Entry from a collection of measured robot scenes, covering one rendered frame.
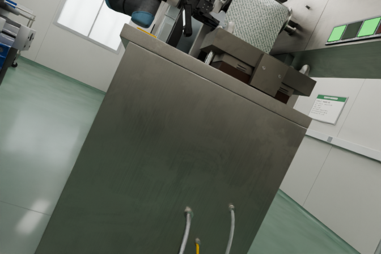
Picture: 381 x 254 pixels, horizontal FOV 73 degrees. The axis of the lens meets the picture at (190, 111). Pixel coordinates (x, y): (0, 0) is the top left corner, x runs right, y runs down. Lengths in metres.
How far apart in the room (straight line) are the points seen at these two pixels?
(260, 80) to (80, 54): 6.03
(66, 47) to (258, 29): 5.94
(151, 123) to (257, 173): 0.38
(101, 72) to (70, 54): 0.80
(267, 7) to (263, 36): 0.11
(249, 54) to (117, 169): 0.55
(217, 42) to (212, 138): 0.30
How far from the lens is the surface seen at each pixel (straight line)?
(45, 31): 6.90
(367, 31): 0.91
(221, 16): 1.04
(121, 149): 0.76
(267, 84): 0.88
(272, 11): 1.16
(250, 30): 1.10
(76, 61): 6.70
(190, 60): 0.75
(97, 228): 0.87
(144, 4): 0.99
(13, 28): 1.17
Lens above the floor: 0.79
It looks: 3 degrees down
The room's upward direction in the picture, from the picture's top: 25 degrees clockwise
